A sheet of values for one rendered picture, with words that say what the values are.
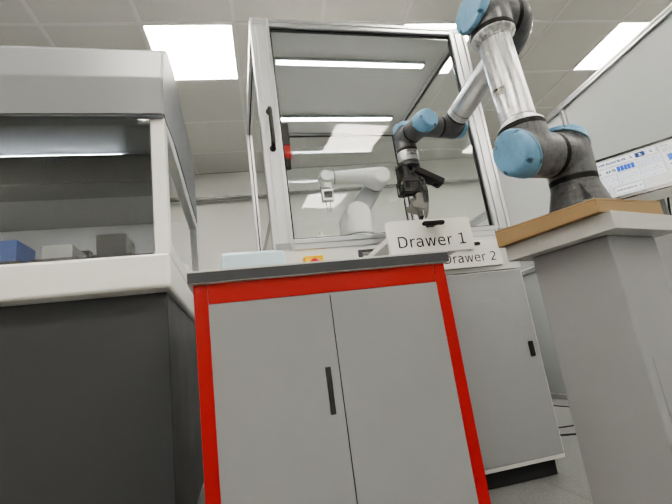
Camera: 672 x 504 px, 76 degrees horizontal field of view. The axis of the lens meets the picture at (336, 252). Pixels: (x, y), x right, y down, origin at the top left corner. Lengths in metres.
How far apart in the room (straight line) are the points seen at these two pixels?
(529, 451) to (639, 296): 0.93
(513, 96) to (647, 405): 0.75
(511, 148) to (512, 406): 1.06
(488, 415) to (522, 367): 0.24
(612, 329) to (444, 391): 0.39
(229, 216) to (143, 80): 3.59
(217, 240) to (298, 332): 4.09
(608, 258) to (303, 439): 0.77
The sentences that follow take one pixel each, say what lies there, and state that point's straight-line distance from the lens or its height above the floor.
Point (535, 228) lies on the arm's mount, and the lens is 1.15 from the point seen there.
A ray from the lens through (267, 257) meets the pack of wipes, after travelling 1.03.
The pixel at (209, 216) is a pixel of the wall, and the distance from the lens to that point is 5.13.
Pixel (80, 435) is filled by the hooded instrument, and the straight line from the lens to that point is 1.45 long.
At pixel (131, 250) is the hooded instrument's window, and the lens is 1.41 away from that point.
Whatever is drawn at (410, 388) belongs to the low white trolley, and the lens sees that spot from 1.05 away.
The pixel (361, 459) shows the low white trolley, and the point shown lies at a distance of 1.03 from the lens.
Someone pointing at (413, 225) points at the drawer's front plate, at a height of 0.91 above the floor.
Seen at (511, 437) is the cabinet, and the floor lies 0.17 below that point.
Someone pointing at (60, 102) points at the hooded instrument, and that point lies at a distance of 1.64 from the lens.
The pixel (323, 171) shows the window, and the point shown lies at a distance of 1.79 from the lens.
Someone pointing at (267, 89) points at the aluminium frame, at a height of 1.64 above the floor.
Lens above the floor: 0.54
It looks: 14 degrees up
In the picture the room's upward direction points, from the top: 8 degrees counter-clockwise
